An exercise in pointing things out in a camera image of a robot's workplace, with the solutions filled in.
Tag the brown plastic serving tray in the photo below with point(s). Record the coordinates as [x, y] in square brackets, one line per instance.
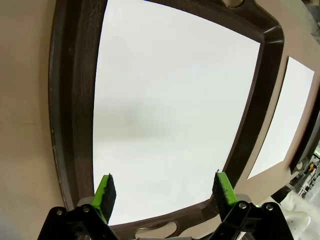
[72, 100]

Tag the yellow emergency stop button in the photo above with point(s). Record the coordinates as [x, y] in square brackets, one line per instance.
[311, 167]

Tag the white A4 paper stack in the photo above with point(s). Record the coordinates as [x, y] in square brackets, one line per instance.
[282, 120]

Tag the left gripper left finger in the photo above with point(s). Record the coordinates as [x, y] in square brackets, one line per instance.
[82, 222]

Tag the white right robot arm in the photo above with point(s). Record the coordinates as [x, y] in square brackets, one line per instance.
[302, 220]

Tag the white A4 sheet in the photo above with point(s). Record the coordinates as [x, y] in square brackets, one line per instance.
[175, 87]

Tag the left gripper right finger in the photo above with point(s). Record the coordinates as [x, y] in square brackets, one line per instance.
[250, 222]

